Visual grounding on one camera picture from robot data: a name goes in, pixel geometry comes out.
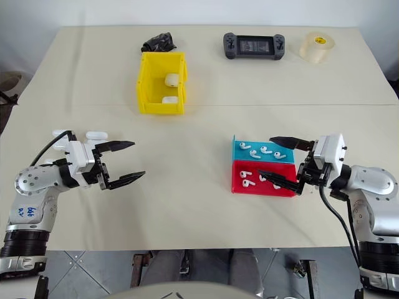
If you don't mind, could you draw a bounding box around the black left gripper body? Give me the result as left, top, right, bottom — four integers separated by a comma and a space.
81, 143, 110, 191

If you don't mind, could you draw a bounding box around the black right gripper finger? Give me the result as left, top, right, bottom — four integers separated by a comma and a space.
257, 169, 299, 196
269, 135, 315, 151

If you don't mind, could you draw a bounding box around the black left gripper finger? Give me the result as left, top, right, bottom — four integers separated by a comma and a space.
96, 140, 136, 154
107, 170, 147, 191

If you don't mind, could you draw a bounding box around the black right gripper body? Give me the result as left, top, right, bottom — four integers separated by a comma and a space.
296, 140, 333, 196

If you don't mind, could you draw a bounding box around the yellow plastic bin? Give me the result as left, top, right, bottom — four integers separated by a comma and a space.
136, 51, 189, 116

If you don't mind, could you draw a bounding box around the red plastic tray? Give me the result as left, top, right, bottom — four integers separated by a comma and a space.
230, 160, 297, 198

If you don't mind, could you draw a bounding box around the blue plastic tray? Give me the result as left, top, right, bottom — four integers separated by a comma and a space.
231, 134, 296, 164

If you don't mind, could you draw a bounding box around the clear tape roll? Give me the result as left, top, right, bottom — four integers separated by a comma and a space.
299, 31, 332, 65

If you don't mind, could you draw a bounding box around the grey handheld game console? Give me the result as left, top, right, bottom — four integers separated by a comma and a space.
222, 32, 286, 60

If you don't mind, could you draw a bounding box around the crumpled black plastic bag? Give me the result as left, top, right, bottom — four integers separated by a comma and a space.
140, 31, 178, 53

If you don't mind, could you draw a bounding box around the beige round basket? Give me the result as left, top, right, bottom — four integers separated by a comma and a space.
0, 71, 24, 104

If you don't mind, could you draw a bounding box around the pale rounded robot torso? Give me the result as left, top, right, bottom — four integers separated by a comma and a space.
107, 282, 260, 299

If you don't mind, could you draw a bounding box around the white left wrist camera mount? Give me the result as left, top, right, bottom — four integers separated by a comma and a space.
65, 140, 96, 175

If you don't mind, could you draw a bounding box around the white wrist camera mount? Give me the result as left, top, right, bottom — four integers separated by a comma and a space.
65, 140, 96, 175
312, 133, 348, 174

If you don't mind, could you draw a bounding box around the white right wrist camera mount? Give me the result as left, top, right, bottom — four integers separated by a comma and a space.
312, 133, 348, 174

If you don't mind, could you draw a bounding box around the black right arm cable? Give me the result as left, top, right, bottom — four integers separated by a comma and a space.
317, 183, 364, 281

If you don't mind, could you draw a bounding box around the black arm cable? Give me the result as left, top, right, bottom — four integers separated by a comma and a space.
317, 183, 364, 281
29, 130, 77, 168

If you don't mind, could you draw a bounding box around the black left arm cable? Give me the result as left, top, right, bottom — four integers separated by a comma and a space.
29, 130, 77, 168

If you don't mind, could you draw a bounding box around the rusty metal table bracket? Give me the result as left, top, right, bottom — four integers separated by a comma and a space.
130, 250, 154, 289

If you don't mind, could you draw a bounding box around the black metal table bracket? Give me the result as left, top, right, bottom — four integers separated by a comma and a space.
292, 259, 319, 299

